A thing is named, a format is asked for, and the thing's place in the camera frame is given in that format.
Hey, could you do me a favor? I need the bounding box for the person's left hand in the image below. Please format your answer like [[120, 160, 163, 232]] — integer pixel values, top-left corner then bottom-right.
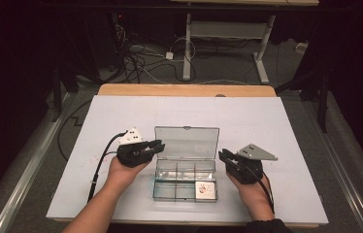
[[104, 157, 150, 192]]

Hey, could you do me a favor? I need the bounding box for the metal floor rail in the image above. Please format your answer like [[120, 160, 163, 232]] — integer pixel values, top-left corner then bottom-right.
[[301, 100, 363, 233], [0, 92, 75, 233]]

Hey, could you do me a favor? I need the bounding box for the person's right hand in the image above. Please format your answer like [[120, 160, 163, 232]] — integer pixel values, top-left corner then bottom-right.
[[226, 172, 273, 210]]

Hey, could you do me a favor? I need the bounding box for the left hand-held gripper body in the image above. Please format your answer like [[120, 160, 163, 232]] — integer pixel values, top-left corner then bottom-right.
[[115, 127, 156, 169]]

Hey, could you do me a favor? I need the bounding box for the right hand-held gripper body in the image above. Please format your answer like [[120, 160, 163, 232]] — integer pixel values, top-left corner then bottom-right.
[[226, 143, 279, 185]]

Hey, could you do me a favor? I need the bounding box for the black metal stand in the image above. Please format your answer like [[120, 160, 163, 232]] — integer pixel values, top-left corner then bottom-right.
[[50, 62, 81, 123], [275, 62, 330, 134]]

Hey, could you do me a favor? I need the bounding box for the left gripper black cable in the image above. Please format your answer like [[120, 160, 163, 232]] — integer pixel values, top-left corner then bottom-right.
[[86, 130, 129, 204]]

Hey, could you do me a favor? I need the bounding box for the tangle of floor cables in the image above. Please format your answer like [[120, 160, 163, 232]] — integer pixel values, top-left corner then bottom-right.
[[110, 22, 198, 85]]

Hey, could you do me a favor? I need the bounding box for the person's dark clothing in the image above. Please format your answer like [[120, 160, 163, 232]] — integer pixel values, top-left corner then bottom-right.
[[245, 217, 295, 233]]

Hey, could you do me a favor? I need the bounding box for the white metal desk frame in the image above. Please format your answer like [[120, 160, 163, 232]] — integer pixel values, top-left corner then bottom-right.
[[169, 0, 320, 85]]

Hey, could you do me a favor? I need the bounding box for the clear plastic compartment box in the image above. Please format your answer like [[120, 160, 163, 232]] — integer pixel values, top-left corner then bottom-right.
[[152, 125, 220, 204]]

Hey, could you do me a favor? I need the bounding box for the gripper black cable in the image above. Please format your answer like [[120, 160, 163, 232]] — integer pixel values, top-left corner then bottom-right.
[[243, 160, 276, 215], [86, 130, 129, 204]]

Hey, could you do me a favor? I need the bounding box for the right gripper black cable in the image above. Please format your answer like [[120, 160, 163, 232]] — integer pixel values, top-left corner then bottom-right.
[[243, 160, 276, 215]]

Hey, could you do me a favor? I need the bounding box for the small white square card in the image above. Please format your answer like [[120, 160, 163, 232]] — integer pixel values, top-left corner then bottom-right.
[[195, 181, 216, 200]]

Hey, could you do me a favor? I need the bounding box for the black cable on floor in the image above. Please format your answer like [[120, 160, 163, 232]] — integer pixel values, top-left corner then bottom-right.
[[56, 99, 93, 163]]

